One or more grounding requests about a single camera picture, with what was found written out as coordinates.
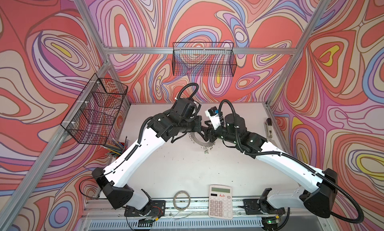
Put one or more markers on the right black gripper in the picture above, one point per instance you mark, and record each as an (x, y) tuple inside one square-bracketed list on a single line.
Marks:
[(211, 129)]

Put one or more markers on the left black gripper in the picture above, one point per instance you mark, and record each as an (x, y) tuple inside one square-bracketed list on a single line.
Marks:
[(198, 119)]

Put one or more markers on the metal disc with keyrings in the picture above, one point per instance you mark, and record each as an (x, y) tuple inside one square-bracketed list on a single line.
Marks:
[(198, 140)]

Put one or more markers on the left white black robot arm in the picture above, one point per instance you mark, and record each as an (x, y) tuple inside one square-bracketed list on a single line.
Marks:
[(171, 125)]

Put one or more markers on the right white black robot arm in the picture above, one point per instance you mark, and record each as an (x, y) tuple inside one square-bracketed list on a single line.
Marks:
[(317, 189)]

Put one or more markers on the white stapler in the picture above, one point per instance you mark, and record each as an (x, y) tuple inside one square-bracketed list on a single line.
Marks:
[(269, 130)]

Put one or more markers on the white desk calculator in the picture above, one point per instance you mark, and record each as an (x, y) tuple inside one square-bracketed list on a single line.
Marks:
[(220, 202)]

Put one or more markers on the clear tape roll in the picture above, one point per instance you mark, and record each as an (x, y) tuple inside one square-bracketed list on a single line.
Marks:
[(181, 201)]

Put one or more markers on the red cup with pens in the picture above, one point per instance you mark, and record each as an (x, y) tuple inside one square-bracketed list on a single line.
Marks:
[(114, 147)]

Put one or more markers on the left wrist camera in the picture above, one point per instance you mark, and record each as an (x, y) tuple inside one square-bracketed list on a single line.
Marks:
[(198, 107)]

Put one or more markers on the black wire basket back wall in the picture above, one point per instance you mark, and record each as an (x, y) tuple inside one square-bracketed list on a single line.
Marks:
[(209, 59)]

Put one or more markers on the black wire basket wall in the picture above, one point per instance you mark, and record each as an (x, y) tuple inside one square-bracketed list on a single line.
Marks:
[(209, 59), (100, 102)]

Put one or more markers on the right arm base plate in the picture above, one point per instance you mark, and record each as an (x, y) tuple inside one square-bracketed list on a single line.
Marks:
[(256, 207)]

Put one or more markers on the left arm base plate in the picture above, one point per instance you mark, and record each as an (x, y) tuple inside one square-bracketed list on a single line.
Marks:
[(154, 209)]

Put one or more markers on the black wire basket left wall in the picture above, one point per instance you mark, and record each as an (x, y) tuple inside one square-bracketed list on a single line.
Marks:
[(100, 102)]

